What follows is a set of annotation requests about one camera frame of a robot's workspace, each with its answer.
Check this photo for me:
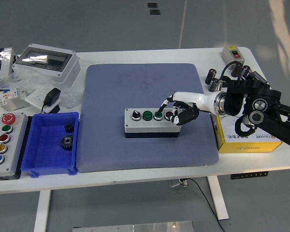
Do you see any grey enclosure with clear lid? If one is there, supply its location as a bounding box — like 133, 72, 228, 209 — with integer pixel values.
12, 43, 81, 86

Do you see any clear plastic bag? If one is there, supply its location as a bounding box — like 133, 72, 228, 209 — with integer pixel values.
0, 65, 84, 108

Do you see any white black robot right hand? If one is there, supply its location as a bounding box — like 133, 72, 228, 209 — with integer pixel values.
158, 91, 217, 127

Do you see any blue plastic bin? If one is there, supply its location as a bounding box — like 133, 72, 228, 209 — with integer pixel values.
21, 111, 80, 178

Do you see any grey five-button control box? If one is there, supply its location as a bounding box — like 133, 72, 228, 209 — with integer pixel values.
0, 112, 29, 181

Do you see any black cable under table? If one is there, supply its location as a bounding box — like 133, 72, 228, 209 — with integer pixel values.
183, 178, 225, 232

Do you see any white wall socket plate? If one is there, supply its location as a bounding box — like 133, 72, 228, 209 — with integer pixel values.
25, 89, 61, 114

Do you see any large black bevel gear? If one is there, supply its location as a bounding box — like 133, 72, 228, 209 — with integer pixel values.
59, 134, 74, 152

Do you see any grey two-button switch box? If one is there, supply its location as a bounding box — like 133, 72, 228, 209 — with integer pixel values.
221, 45, 247, 70

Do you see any yellow white cardboard box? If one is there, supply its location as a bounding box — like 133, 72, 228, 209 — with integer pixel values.
211, 113, 283, 155

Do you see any white circuit breaker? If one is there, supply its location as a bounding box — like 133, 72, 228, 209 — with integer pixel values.
0, 87, 27, 107

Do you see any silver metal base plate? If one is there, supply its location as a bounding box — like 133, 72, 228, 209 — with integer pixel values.
72, 220, 194, 232

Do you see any blue-grey table mat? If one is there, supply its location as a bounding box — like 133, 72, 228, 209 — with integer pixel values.
76, 63, 220, 174

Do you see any black table height controller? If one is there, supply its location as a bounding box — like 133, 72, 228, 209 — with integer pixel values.
230, 171, 269, 180

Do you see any black cylindrical capacitor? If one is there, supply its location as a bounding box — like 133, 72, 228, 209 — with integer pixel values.
205, 68, 218, 85
231, 62, 243, 77
208, 77, 221, 93
240, 65, 252, 78

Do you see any black power adapter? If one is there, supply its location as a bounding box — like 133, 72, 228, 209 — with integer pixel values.
40, 87, 62, 114

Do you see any black green electronic module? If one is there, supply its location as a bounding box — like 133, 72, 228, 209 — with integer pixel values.
250, 71, 269, 87

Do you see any white black device in wrap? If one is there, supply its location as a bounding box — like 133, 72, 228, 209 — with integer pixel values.
0, 47, 19, 91

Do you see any white table leg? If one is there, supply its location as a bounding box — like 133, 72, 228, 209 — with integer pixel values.
33, 189, 51, 232
207, 175, 230, 220

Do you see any grey four-button control box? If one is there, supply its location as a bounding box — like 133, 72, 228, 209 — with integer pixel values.
124, 107, 182, 139

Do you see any grey bracket under table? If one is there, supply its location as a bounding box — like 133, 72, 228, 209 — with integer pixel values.
168, 178, 188, 189

